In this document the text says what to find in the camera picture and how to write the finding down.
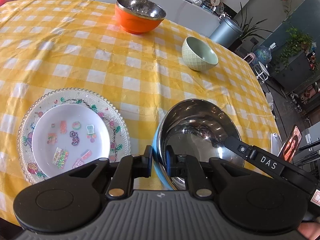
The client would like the orange steel bowl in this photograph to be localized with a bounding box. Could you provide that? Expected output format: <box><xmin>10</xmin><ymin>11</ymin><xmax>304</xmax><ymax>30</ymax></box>
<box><xmin>115</xmin><ymin>0</ymin><xmax>167</xmax><ymax>35</ymax></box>

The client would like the small white sticker plate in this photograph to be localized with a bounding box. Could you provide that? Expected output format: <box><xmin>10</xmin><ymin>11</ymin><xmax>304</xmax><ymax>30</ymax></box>
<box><xmin>31</xmin><ymin>103</ymin><xmax>111</xmax><ymax>178</ymax></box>

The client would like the grey metal trash bin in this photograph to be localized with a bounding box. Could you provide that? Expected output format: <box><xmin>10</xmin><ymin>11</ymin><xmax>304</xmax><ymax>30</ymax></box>
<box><xmin>209</xmin><ymin>18</ymin><xmax>243</xmax><ymax>48</ymax></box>

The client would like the blue steel bowl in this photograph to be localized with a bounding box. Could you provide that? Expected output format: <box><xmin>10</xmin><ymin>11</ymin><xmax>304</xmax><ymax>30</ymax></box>
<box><xmin>152</xmin><ymin>99</ymin><xmax>244</xmax><ymax>190</ymax></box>

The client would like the right hand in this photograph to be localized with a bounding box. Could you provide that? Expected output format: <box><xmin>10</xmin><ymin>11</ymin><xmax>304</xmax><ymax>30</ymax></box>
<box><xmin>298</xmin><ymin>222</ymin><xmax>320</xmax><ymax>240</ymax></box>

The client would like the white small stool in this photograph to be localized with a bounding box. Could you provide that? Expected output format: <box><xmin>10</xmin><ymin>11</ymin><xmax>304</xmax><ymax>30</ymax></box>
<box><xmin>253</xmin><ymin>61</ymin><xmax>270</xmax><ymax>83</ymax></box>

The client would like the blue water jug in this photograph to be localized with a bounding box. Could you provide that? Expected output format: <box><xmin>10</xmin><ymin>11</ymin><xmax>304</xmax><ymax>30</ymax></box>
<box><xmin>253</xmin><ymin>43</ymin><xmax>276</xmax><ymax>65</ymax></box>

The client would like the clear glass patterned plate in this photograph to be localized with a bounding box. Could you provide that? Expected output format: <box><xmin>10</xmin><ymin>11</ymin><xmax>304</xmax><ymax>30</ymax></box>
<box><xmin>17</xmin><ymin>88</ymin><xmax>131</xmax><ymax>184</ymax></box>

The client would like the green ceramic bowl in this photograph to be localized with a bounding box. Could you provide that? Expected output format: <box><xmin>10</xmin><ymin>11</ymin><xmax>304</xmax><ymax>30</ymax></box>
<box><xmin>182</xmin><ymin>36</ymin><xmax>219</xmax><ymax>72</ymax></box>

